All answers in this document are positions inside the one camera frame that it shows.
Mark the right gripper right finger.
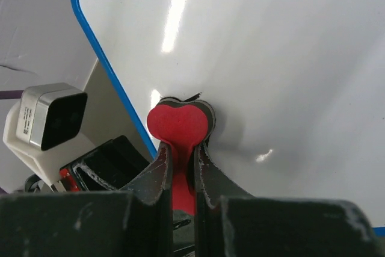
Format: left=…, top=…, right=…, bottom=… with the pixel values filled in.
left=194, top=143, right=376, bottom=256

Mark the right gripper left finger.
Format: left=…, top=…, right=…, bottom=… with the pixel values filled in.
left=1, top=143, right=173, bottom=256

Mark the red whiteboard eraser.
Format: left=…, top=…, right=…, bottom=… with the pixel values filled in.
left=147, top=98, right=216, bottom=215

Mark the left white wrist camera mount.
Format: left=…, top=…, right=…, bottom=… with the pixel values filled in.
left=3, top=102, right=96, bottom=191

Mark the blue framed whiteboard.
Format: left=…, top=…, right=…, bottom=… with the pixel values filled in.
left=71, top=0, right=384, bottom=236

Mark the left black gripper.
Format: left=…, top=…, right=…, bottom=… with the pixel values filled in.
left=59, top=135, right=149, bottom=192

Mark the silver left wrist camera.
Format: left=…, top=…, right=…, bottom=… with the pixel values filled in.
left=16, top=83, right=88, bottom=151

